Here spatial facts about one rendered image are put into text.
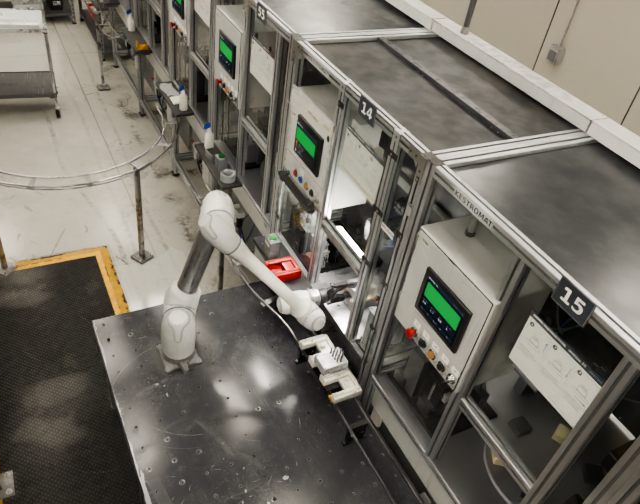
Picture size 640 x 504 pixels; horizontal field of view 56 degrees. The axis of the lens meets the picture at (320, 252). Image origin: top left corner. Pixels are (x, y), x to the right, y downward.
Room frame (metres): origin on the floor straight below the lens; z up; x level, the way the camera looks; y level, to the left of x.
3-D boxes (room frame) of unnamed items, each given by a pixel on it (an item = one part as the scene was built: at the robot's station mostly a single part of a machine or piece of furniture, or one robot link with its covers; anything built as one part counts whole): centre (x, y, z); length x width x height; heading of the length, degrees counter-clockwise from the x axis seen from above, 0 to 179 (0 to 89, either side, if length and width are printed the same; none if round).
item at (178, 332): (1.90, 0.60, 0.85); 0.18 x 0.16 x 0.22; 14
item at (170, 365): (1.87, 0.59, 0.71); 0.22 x 0.18 x 0.06; 34
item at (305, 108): (2.56, 0.06, 1.60); 0.42 x 0.29 x 0.46; 34
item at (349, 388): (1.83, -0.14, 0.84); 0.36 x 0.14 x 0.10; 34
